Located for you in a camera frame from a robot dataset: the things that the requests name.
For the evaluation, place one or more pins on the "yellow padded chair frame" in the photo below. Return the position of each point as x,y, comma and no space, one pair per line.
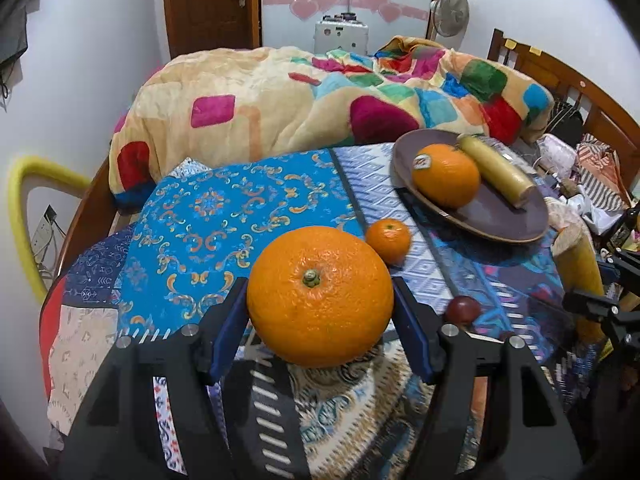
17,220

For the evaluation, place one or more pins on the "brown plate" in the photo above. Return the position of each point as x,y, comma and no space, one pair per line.
495,220

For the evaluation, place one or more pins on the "small tangerine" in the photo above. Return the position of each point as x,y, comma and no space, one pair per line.
388,241

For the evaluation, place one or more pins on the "electric fan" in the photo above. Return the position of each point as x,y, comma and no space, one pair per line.
450,10

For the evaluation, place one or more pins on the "striped fabric bag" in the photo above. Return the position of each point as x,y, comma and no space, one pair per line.
600,170

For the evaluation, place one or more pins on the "black bag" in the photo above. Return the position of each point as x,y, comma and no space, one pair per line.
567,117

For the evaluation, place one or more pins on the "dark hanging cloth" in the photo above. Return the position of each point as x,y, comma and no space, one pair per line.
11,20

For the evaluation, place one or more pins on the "small red plum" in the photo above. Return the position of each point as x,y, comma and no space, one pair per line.
462,310

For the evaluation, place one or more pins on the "large orange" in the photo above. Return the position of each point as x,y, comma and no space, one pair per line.
320,305

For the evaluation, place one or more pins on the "orange with sticker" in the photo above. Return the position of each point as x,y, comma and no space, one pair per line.
447,177

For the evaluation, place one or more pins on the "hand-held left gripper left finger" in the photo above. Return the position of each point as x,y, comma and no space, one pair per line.
229,332

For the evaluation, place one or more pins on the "wooden bed footboard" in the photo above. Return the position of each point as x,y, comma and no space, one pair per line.
82,215

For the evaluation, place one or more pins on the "wooden bed headboard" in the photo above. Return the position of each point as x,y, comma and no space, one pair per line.
550,75

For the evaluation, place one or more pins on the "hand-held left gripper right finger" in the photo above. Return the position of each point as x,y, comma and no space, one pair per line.
416,342

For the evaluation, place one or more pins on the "pale pink cloth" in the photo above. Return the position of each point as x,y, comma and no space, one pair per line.
557,147

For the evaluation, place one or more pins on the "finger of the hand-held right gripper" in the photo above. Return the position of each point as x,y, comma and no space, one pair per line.
625,270
605,312

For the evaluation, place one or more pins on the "colourful patch blanket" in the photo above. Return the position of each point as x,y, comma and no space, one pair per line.
260,100

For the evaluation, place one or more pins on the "white appliance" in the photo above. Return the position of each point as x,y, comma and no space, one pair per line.
342,35

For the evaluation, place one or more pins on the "yellow banana piece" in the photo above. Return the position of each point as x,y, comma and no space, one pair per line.
577,265
497,170

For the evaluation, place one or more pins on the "brown wooden door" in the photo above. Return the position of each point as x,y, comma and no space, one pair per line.
205,5

